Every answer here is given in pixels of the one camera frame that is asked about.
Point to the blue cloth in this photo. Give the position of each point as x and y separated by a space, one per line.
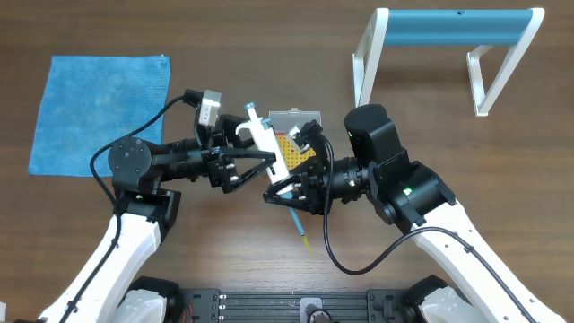
89 103

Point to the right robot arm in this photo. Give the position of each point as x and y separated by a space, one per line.
426 188

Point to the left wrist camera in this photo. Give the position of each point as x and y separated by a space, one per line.
209 108

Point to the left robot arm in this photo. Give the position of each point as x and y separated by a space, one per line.
130 159

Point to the white and blue stand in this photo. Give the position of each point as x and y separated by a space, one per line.
430 29

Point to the white pipette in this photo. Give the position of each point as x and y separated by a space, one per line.
269 152

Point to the mounting rail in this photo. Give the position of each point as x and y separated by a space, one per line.
269 306

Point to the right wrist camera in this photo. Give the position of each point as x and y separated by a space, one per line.
299 137

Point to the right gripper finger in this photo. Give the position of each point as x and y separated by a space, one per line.
301 193
317 166

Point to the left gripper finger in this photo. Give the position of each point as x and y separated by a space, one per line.
228 179
237 132

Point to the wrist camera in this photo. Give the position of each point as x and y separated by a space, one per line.
299 137
209 108

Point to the red and yellow tip box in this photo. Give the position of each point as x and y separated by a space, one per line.
291 117

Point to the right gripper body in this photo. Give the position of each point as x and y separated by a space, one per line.
323 193

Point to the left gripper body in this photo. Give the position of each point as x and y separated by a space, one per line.
214 168

